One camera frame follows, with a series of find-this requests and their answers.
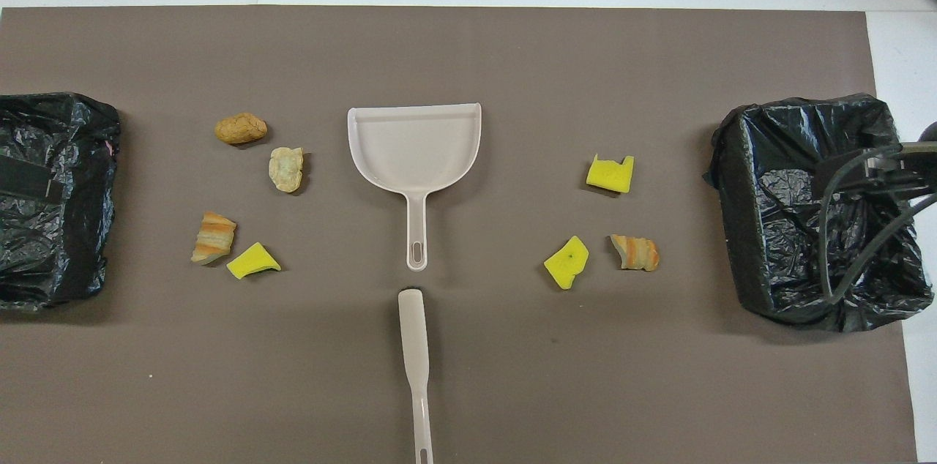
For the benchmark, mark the black bag bin pink mark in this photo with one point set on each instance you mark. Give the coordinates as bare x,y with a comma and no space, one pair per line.
66,244

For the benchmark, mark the yellow wedge sponge piece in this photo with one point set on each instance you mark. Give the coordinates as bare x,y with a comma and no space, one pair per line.
252,263

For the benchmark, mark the pale cream foam lump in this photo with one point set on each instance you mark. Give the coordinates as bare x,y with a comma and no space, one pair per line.
285,170

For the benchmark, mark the beige hand brush black bristles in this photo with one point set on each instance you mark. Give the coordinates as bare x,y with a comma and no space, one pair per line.
413,332

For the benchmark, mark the beige plastic dustpan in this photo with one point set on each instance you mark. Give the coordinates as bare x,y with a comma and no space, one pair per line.
413,146

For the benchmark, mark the yellow sponge piece dark dot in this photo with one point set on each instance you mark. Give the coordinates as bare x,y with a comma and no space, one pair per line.
567,263

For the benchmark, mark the orange striped sponge piece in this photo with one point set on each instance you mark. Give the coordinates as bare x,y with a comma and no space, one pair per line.
635,253

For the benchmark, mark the black bag lined bin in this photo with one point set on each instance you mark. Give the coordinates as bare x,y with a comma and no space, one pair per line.
776,230

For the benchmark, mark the yellow notched sponge piece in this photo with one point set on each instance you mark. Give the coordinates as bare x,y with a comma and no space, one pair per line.
609,175

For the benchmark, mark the small olive bread piece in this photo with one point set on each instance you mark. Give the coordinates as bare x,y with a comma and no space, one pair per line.
214,237

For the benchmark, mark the brown table mat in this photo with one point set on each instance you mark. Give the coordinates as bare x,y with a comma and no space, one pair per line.
512,376

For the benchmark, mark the brown potato shaped foam lump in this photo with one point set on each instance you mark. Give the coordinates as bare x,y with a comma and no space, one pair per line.
240,129

